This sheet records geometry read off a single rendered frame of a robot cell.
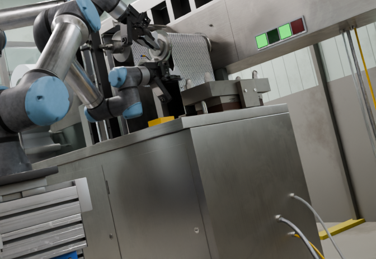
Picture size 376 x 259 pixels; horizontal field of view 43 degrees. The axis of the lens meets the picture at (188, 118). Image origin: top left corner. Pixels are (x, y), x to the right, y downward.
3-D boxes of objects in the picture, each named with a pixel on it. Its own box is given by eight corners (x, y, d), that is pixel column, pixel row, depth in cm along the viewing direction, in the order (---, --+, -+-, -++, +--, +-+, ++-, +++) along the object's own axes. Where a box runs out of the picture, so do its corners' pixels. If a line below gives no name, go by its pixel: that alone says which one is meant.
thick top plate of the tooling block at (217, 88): (183, 106, 193) (180, 91, 193) (243, 99, 222) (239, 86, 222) (212, 96, 182) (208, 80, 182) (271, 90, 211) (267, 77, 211)
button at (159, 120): (149, 128, 174) (147, 121, 174) (162, 126, 179) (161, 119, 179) (161, 123, 169) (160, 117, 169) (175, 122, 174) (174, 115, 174)
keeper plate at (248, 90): (242, 108, 193) (236, 81, 194) (256, 106, 201) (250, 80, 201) (247, 107, 192) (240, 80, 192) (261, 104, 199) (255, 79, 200)
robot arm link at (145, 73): (144, 83, 181) (131, 88, 186) (153, 82, 184) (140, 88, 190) (140, 64, 181) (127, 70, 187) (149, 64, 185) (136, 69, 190)
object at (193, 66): (181, 95, 199) (171, 53, 201) (217, 93, 216) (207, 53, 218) (182, 95, 199) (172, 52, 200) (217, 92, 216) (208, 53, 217)
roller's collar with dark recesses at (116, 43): (107, 55, 220) (104, 42, 221) (118, 55, 225) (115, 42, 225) (116, 51, 216) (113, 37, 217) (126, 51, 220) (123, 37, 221)
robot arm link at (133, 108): (121, 121, 184) (115, 94, 185) (147, 114, 181) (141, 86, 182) (111, 121, 177) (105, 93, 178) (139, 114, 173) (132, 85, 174)
